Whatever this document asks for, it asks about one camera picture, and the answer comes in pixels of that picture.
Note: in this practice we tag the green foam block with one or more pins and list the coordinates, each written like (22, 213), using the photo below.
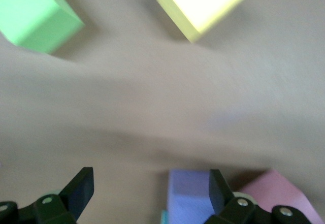
(33, 15)

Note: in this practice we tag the purple foam block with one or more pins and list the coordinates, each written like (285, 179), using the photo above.
(188, 196)

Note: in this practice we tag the pink foam block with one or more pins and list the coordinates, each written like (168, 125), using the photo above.
(276, 188)

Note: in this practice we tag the blue foam block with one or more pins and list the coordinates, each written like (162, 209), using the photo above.
(165, 217)

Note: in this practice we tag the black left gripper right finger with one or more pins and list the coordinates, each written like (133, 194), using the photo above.
(221, 196)

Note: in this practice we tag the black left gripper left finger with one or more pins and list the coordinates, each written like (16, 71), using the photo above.
(76, 196)

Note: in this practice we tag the yellow foam block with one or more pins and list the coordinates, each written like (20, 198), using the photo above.
(200, 3)

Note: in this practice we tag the brown paper table cover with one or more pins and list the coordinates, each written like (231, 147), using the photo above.
(152, 102)

